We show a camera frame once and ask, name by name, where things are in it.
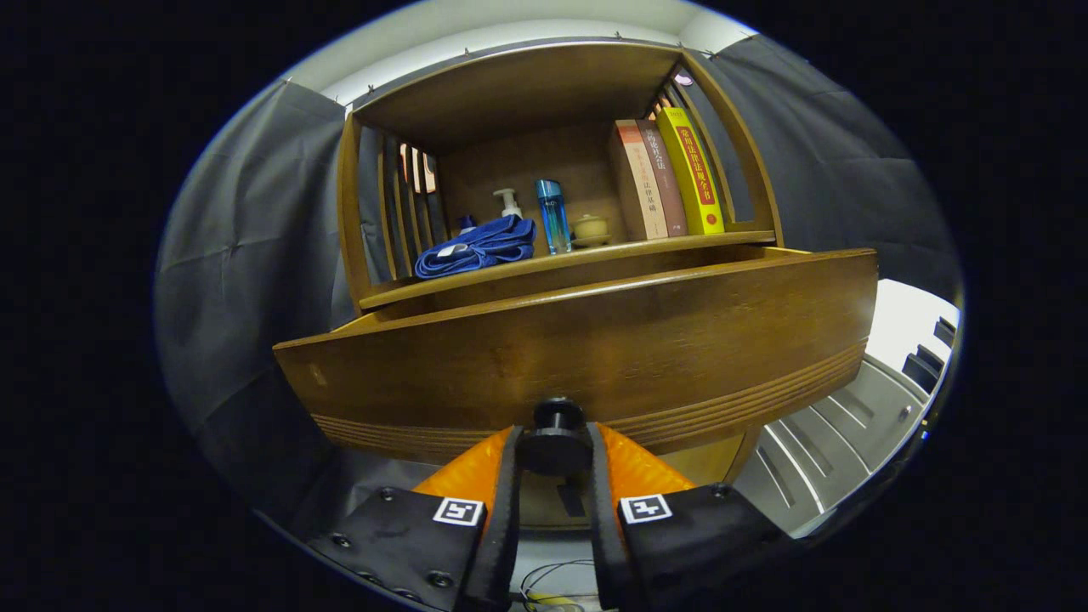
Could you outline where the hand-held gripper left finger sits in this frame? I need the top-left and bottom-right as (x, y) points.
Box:
(308, 425), (524, 612)

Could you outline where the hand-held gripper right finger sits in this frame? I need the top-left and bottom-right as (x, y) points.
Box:
(586, 422), (802, 611)

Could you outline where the black round drawer knob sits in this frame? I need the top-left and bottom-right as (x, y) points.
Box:
(518, 397), (594, 477)

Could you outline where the wooden drawer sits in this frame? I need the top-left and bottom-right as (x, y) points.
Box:
(272, 246), (879, 467)

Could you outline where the wooden countertop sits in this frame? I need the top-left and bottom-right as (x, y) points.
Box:
(359, 229), (776, 311)

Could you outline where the wooden cabinet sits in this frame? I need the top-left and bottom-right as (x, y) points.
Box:
(336, 41), (785, 530)

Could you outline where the grey ribbed panel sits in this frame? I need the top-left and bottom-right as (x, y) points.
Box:
(735, 353), (936, 536)

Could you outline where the blue folded towel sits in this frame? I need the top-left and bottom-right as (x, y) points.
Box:
(414, 214), (538, 280)

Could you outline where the yellow-green lidded teacup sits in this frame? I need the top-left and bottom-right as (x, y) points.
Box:
(569, 214), (611, 248)

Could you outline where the tall blue glass bottle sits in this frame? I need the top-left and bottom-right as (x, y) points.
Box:
(535, 178), (572, 255)

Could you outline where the brown book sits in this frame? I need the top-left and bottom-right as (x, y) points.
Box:
(637, 119), (688, 237)

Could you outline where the beige orange book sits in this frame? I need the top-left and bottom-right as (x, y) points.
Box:
(609, 120), (670, 241)

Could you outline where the white table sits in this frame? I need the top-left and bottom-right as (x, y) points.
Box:
(867, 279), (961, 383)

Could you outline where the yellow book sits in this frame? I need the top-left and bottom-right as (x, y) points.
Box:
(656, 106), (726, 236)

